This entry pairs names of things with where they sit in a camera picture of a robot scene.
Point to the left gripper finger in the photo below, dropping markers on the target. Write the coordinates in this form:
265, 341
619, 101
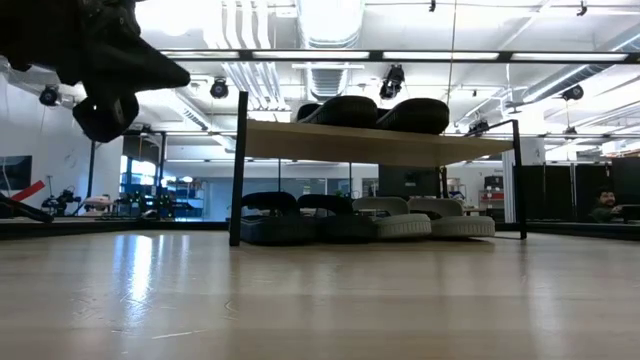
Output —
135, 84
140, 62

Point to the wooden shelf black metal frame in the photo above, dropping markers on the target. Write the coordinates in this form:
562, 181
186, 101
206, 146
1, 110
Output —
370, 145

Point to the black ceiling spotlight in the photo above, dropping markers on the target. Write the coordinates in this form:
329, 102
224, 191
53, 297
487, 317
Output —
50, 95
479, 127
392, 80
219, 88
572, 92

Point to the red bar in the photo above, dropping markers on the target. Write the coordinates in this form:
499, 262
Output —
27, 191

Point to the black overhead crossbar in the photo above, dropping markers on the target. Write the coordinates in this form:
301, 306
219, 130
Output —
375, 55

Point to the black cabinet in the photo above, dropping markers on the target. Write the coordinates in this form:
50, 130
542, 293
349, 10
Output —
407, 182

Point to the black room divider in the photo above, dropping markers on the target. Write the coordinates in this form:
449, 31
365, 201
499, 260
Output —
550, 190

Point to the person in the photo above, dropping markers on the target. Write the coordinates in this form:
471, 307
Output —
606, 200

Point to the black background frame stand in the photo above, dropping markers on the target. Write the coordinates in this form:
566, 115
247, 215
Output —
91, 170

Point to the dark wall screen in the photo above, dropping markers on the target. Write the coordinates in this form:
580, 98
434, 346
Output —
15, 172

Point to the black aluminium rig frame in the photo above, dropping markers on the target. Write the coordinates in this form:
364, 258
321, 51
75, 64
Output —
125, 227

